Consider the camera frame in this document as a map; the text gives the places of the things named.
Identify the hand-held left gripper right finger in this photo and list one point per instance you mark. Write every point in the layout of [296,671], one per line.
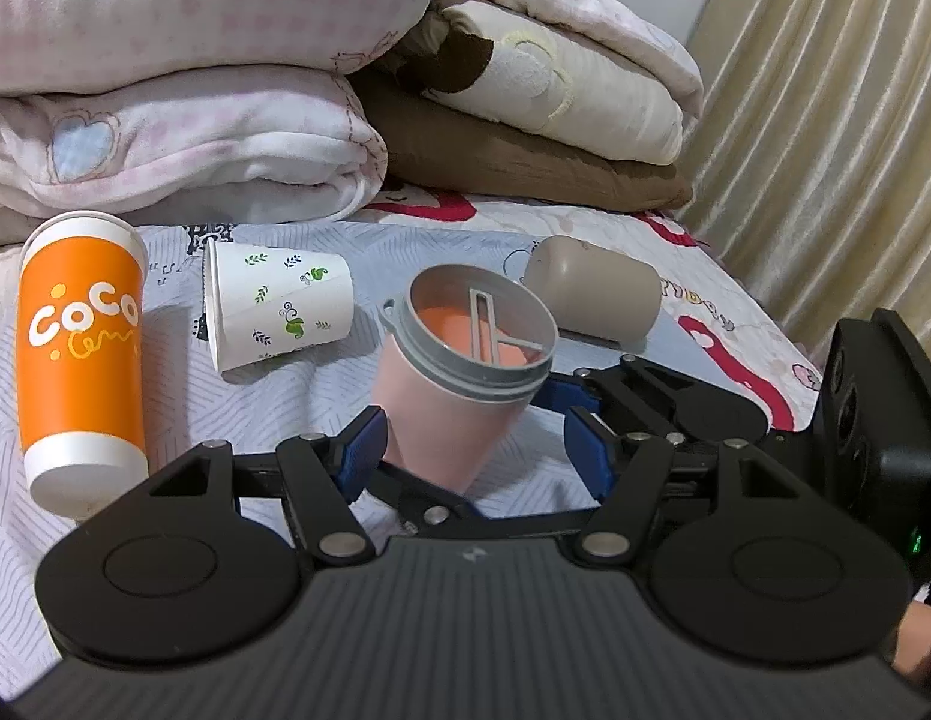
[585,451]

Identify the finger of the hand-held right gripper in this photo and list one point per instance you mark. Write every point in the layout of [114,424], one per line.
[567,394]

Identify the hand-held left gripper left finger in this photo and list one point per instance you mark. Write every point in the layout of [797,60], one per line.
[363,444]

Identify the pink cup with grey rim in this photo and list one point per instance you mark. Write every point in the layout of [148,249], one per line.
[450,397]

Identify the beige cup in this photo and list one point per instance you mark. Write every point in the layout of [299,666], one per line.
[597,289]

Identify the white leaf-print paper cup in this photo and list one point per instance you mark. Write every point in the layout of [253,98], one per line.
[282,307]

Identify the tall orange paper cup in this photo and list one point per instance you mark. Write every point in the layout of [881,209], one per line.
[83,360]

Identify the person's right hand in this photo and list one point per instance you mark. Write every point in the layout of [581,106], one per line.
[921,641]

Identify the cream blanket with brown patch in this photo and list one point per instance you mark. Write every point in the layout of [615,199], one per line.
[585,101]

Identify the cream curtain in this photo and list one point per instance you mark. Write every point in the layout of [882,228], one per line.
[825,127]

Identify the white pink heart-print blanket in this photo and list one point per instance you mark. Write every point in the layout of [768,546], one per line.
[210,135]

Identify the white pink printed blanket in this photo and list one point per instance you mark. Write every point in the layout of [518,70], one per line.
[585,0]

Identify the pink checked quilt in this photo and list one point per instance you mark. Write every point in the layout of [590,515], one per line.
[173,7]

